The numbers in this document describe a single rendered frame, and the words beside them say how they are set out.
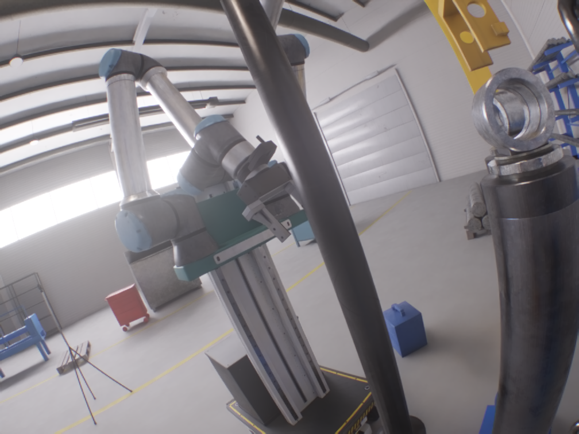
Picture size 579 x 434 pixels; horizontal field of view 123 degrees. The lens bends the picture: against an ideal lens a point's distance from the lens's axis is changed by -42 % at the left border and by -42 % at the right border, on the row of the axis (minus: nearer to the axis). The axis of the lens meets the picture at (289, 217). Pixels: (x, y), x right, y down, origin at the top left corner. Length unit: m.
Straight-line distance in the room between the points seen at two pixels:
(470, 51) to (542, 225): 0.38
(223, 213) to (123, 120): 0.61
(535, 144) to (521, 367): 0.47
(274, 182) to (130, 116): 0.57
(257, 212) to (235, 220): 0.71
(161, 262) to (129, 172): 6.43
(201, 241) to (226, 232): 0.25
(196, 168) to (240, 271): 0.77
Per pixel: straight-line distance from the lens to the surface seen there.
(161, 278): 7.31
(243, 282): 1.36
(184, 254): 1.02
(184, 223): 1.00
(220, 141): 0.65
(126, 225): 0.91
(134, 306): 6.67
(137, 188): 0.92
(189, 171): 0.71
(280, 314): 1.47
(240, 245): 1.08
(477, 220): 4.04
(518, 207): 0.50
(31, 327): 8.29
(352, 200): 11.76
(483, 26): 0.53
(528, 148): 0.53
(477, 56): 0.66
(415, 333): 2.32
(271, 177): 0.63
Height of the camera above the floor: 1.58
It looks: 5 degrees down
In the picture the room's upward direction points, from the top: 21 degrees counter-clockwise
